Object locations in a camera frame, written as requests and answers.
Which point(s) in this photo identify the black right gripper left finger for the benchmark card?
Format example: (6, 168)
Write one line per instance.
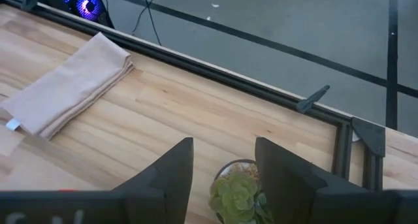
(170, 191)

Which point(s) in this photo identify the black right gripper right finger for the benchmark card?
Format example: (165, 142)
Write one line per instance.
(294, 198)

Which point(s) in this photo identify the teal basket with orange rim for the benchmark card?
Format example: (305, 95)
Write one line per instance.
(67, 190)

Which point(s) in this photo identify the green succulent in pot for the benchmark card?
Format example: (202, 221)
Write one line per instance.
(236, 194)

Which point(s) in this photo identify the folded beige cloth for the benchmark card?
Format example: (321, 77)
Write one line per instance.
(65, 87)

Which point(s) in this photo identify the black computer tower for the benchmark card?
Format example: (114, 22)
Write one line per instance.
(86, 5)

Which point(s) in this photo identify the black corner bracket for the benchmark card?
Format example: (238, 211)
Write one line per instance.
(369, 136)

